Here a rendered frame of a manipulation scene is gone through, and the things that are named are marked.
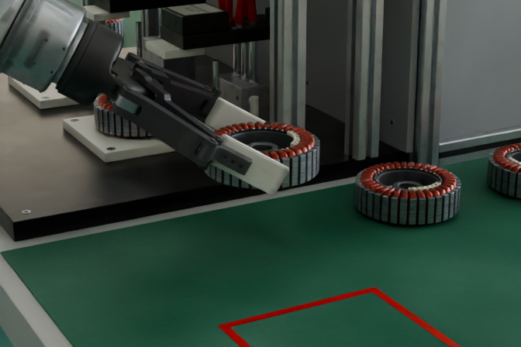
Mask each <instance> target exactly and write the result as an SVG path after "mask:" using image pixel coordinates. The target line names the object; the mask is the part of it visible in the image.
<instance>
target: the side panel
mask: <svg viewBox="0 0 521 347"><path fill-rule="evenodd" d="M516 143H520V144H521V0H420V7H419V39H418V57H417V73H416V106H415V123H414V140H413V152H411V153H405V160H404V161H405V162H407V166H408V163H409V162H413V163H415V165H416V163H421V164H424V163H428V164H429V165H430V166H431V165H435V166H436V167H440V166H444V165H448V164H452V163H459V162H464V161H469V160H476V159H480V158H484V157H488V155H489V153H490V152H492V151H493V150H495V149H499V148H500V147H501V146H505V145H509V144H514V145H515V144H516Z"/></svg>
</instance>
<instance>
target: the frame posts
mask: <svg viewBox="0 0 521 347"><path fill-rule="evenodd" d="M81 5H82V6H87V5H93V1H92V0H81ZM306 6H307V0H270V123H271V124H272V123H273V122H277V123H278V124H279V125H280V124H281V123H284V124H286V125H293V126H298V127H299V128H300V129H304V128H305V64H306ZM140 11H141V25H142V46H143V38H144V37H149V36H159V17H158V9H144V10H140ZM383 16H384V0H348V18H347V79H346V109H345V140H344V153H345V154H346V155H348V156H352V158H354V159H355V160H365V157H366V156H369V157H370V158H374V157H378V147H379V125H380V103H381V60H382V38H383Z"/></svg>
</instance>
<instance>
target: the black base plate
mask: <svg viewBox="0 0 521 347"><path fill-rule="evenodd" d="M213 60H214V59H213V58H211V57H209V56H207V55H205V54H204V55H198V56H195V81H196V82H198V83H200V84H204V85H207V86H209V87H210V89H211V90H212V88H213V69H212V61H213ZM88 115H94V102H93V103H92V104H91V105H89V106H83V105H81V104H78V105H67V106H61V107H56V108H45V109H39V108H38V107H37V106H35V105H34V104H33V103H32V102H31V101H30V100H29V99H27V98H26V97H25V96H24V95H22V94H21V93H20V92H19V91H17V90H16V89H15V88H14V87H13V86H12V85H10V84H9V82H8V75H6V74H3V73H0V225H1V226H2V227H3V229H4V230H6V232H7V233H8V234H9V235H10V237H11V238H12V239H13V240H14V242H18V241H22V240H26V239H34V238H38V237H42V236H46V235H54V234H58V233H62V232H70V231H74V230H78V229H83V228H91V227H95V226H99V225H106V224H111V223H115V222H122V221H126V220H131V219H135V218H142V217H147V216H151V215H159V214H163V213H167V212H172V211H179V210H183V209H187V208H195V207H199V206H203V205H207V204H215V203H219V202H224V201H231V200H236V199H240V198H248V197H252V196H256V195H260V194H267V193H266V192H264V191H262V190H260V189H259V190H258V191H255V190H253V189H252V188H251V189H249V190H245V189H244V188H243V187H242V188H240V189H238V188H236V187H229V186H228V185H224V184H222V183H220V182H218V181H216V180H213V179H212V178H211V177H209V176H208V175H207V174H206V173H205V171H204V170H203V169H201V168H199V167H198V165H197V164H196V163H195V162H193V161H192V160H190V159H189V158H187V157H186V156H184V155H182V154H181V153H179V152H178V151H174V152H169V153H160V154H155V155H150V156H142V157H137V158H132V159H127V160H118V161H113V162H108V163H105V162H104V161H103V160H102V159H100V158H99V157H98V156H97V155H95V154H94V153H93V152H92V151H91V150H90V149H89V148H87V147H86V146H85V145H83V144H82V143H81V142H80V141H78V140H77V139H76V138H74V137H73V136H72V135H71V134H70V133H69V132H68V131H66V130H65V129H64V128H63V119H71V118H77V117H82V116H88ZM305 130H306V131H309V132H310V133H312V134H314V135H315V136H316V137H317V138H318V139H319V142H320V144H319V172H318V174H317V175H316V176H315V177H314V178H312V179H311V180H309V181H306V182H305V183H304V184H300V185H298V186H294V187H286V188H285V189H280V188H278V191H283V190H288V189H292V188H297V187H304V186H309V185H313V184H320V183H324V182H329V181H333V180H340V179H344V178H349V177H356V176H357V174H358V173H360V172H361V171H362V170H364V169H367V168H369V167H373V166H374V165H375V164H377V165H379V164H380V163H384V164H386V163H387V162H391V163H394V162H399V164H400V161H401V151H400V150H398V149H396V148H394V147H392V146H390V145H388V144H386V143H383V142H382V141H380V140H379V147H378V157H374V158H370V157H369V156H366V157H365V160H355V159H354V158H352V156H348V155H346V154H345V153H344V140H345V123H343V122H341V121H339V120H337V119H335V118H333V117H331V116H329V115H327V114H325V113H323V112H321V111H319V110H317V109H315V108H313V107H310V106H308V105H305Z"/></svg>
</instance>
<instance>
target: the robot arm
mask: <svg viewBox="0 0 521 347"><path fill-rule="evenodd" d="M86 12H87V10H86V8H85V7H84V6H82V5H80V4H78V3H77V2H74V1H72V0H0V73H3V74H6V75H8V76H10V77H12V78H14V79H16V80H17V81H20V82H22V83H23V84H26V85H28V86H30V87H31V88H34V89H36V90H38V91H39V92H40V93H42V92H44V91H45V90H46V89H48V87H49V86H50V84H51V82H53V83H55V84H56V87H55V88H56V89H57V92H58V93H60V94H62V95H64V96H66V97H68V98H70V99H72V100H74V101H76V102H77V103H79V104H81V105H83V106H89V105H91V104H92V103H93V102H94V100H95V99H96V98H97V96H98V94H99V93H103V94H105V95H106V96H107V97H109V98H111V99H112V100H113V101H114V104H113V106H112V107H111V111H112V112H113V113H114V114H116V115H119V116H121V117H123V118H124V119H126V120H128V121H130V122H132V123H134V124H135V125H138V126H139V127H140V128H141V129H143V130H145V131H147V132H148V133H149V134H151V135H152V136H154V137H156V138H158V139H159V140H160V141H162V142H163V143H165V144H167V145H169V146H170V147H171V148H173V149H175V150H176V151H178V152H179V153H181V154H182V155H184V156H186V157H187V158H189V159H190V160H192V161H193V162H195V163H196V164H197V165H198V167H199V168H201V169H203V170H207V169H208V167H209V165H210V164H212V165H213V166H215V167H218V168H219V169H221V170H224V171H226V172H227V173H229V174H232V175H233V176H234V177H237V178H239V179H241V180H243V181H245V182H247V183H248V184H251V185H253V186H255V187H256V188H258V189H260V190H262V191H264V192H266V193H268V194H270V195H272V196H273V195H275V194H276V192H277V191H278V188H279V187H280V186H281V184H282V182H283V181H284V179H285V178H286V176H287V174H288V172H289V168H288V167H287V166H285V165H284V164H282V163H279V162H278V161H276V160H273V159H271V158H270V157H269V156H266V155H264V154H263V153H260V152H258V151H256V150H255V149H253V148H251V147H249V146H247V145H245V144H243V143H241V142H240V141H238V140H236V139H234V138H232V137H230V136H228V135H227V134H224V135H222V136H219V135H217V134H215V133H214V132H213V131H212V130H210V129H209V128H207V127H206V126H205V125H203V124H202V123H201V122H199V121H198V120H197V119H195V118H194V117H192V116H191V115H189V114H192V115H196V116H198V117H201V118H204V119H205V124H206V125H209V126H211V127H213V128H214V129H220V128H222V127H224V128H225V127H226V126H227V125H232V124H237V125H239V124H240V123H241V122H243V123H245V124H247V123H248V122H252V123H253V124H255V122H261V123H262V126H263V125H264V123H265V121H264V120H262V119H260V118H258V117H257V116H255V115H252V114H250V113H249V112H246V111H244V110H243V109H242V108H239V107H237V106H235V105H233V104H231V103H229V102H228V101H226V100H224V99H222V98H219V96H220V95H221V93H222V92H221V91H220V90H219V89H218V88H216V87H214V86H213V88H212V90H211V89H210V87H209V86H207V85H204V84H200V83H198V82H196V81H193V80H191V79H189V78H186V77H184V76H181V75H180V74H176V73H175V72H173V71H170V70H168V69H165V68H163V67H160V66H158V65H156V64H153V63H151V62H149V61H147V60H144V59H143V58H141V57H139V56H137V55H136V54H135V53H130V52H128V53H127V55H126V57H125V59H123V58H121V57H119V54H120V52H121V50H122V46H123V44H124V39H123V37H122V35H120V34H119V33H117V32H115V31H113V30H111V29H109V28H107V27H106V26H104V25H102V24H100V23H98V22H96V21H94V22H89V24H86V23H84V22H83V21H84V19H85V16H86Z"/></svg>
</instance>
